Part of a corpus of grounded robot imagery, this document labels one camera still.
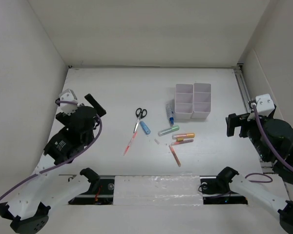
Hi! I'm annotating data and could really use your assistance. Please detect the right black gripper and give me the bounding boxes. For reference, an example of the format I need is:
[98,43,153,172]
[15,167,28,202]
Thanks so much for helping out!
[225,109,273,160]

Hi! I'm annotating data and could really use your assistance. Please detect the red highlighter pen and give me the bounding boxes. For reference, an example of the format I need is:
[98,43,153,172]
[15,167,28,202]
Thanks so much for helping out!
[123,132,137,156]
[169,145,181,167]

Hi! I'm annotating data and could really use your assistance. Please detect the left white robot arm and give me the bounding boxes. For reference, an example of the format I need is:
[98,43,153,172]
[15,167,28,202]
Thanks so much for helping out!
[0,89,106,234]

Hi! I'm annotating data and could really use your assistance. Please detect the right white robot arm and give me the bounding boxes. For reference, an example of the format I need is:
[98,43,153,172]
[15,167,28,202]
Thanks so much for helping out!
[216,114,293,234]

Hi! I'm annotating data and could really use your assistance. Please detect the right white compartment container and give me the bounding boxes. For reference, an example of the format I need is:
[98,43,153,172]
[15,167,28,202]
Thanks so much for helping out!
[191,83,211,119]

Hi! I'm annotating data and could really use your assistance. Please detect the white compartment container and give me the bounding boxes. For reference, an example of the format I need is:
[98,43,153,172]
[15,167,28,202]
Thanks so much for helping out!
[174,84,193,120]
[191,83,211,119]

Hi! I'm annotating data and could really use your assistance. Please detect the left white compartment container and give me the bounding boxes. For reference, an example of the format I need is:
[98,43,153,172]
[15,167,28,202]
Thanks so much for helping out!
[174,84,193,120]

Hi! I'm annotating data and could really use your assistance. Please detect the yellow capped pink marker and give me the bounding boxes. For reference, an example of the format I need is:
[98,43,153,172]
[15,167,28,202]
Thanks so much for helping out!
[171,138,194,146]

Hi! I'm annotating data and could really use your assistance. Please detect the green highlighter marker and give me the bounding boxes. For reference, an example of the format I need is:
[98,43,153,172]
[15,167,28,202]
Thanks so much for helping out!
[158,125,180,137]

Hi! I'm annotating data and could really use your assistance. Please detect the orange capped marker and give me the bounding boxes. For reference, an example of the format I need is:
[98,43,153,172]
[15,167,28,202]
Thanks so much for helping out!
[172,133,195,139]

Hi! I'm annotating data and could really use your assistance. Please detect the blue capped glue pen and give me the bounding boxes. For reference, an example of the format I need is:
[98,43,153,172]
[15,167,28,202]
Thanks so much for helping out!
[166,100,174,126]

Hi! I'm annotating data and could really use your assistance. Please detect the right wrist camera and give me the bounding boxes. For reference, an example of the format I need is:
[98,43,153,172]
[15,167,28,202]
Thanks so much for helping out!
[249,94,275,117]

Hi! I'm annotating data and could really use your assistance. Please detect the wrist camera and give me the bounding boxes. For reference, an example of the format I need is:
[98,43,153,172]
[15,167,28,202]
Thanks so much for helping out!
[55,89,78,115]
[249,94,275,117]

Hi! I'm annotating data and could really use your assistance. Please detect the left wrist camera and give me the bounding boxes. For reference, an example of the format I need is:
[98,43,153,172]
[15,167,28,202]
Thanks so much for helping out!
[55,89,78,115]

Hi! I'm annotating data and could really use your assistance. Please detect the black handled scissors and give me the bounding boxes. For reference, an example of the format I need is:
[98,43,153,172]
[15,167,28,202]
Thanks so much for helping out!
[133,108,147,133]

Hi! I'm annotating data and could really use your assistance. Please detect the aluminium side rail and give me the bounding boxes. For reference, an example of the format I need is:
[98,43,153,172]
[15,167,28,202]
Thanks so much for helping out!
[233,63,274,174]

